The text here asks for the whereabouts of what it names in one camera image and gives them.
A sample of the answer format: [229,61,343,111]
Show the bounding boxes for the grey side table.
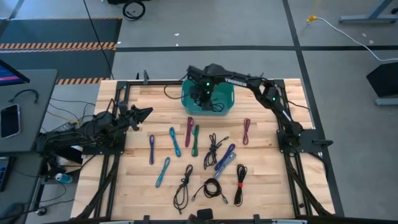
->
[0,68,58,157]

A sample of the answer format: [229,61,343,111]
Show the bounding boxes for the black speckled braided cable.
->
[203,133,230,170]

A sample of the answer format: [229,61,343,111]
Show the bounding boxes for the long black knotted cable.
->
[173,164,194,215]

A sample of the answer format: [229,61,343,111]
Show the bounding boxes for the magenta braided cable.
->
[185,116,195,148]

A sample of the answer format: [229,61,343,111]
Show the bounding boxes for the grey table leg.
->
[338,0,398,24]

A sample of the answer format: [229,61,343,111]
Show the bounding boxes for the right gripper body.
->
[191,63,224,94]

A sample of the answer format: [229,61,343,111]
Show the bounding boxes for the violet braided cable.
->
[213,143,236,171]

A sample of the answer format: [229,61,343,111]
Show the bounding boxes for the teal plastic bin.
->
[181,79,235,116]

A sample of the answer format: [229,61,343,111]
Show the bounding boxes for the yellow plug and cord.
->
[306,0,322,24]

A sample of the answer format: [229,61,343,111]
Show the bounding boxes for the black smartphone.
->
[0,103,22,139]

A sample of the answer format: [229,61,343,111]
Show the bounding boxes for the black floor cable coil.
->
[122,0,147,22]

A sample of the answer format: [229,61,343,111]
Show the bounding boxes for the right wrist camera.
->
[187,64,202,81]

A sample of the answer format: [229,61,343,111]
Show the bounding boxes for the black aluminium table frame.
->
[74,79,335,224]

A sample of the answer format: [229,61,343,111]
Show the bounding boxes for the light blue braided cable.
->
[155,156,171,189]

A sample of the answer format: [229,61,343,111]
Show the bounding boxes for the monitor with purple screen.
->
[0,58,31,86]

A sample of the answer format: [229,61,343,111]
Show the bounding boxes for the green braided cable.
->
[191,124,200,157]

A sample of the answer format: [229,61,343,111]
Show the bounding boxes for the grey braided cable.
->
[213,151,237,180]

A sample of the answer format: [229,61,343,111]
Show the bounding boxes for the black power adapter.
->
[49,122,75,134]

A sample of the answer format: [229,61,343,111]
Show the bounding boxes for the black cable with red tie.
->
[233,164,248,208]

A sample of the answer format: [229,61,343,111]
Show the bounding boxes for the black hazard-striped floor mat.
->
[0,17,123,85]

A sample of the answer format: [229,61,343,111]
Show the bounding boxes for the maroon braided cable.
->
[243,118,251,146]

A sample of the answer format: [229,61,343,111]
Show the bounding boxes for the white floor cable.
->
[315,17,398,62]

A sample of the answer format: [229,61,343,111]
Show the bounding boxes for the blue drink can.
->
[54,172,74,184]

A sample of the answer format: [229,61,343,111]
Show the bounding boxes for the black table clamp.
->
[136,70,150,85]

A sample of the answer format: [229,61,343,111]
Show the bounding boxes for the short black curved cable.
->
[8,88,40,105]

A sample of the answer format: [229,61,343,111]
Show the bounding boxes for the black cable grey plugs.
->
[190,177,229,205]

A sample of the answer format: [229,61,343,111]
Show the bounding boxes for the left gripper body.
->
[118,107,141,131]

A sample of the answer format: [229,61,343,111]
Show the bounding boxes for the black box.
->
[366,61,398,98]

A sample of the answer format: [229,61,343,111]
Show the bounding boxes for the dark grey lower desk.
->
[0,149,47,224]

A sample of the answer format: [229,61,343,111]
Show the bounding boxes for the dark purple braided cable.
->
[149,134,155,166]

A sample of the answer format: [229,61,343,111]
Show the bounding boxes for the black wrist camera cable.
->
[164,83,187,101]

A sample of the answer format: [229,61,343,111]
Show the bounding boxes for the thin black floor cable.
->
[82,0,115,80]

